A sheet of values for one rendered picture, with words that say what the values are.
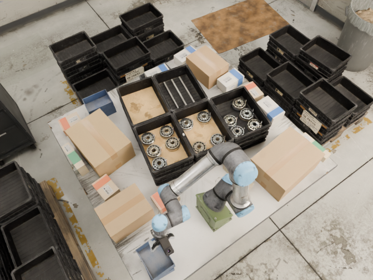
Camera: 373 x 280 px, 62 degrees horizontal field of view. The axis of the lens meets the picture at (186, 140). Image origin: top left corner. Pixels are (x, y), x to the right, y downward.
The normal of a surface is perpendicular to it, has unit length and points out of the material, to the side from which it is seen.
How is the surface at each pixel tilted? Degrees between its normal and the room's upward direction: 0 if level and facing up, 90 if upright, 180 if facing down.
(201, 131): 0
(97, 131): 0
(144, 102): 0
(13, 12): 90
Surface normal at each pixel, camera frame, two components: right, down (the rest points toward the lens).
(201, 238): -0.03, -0.52
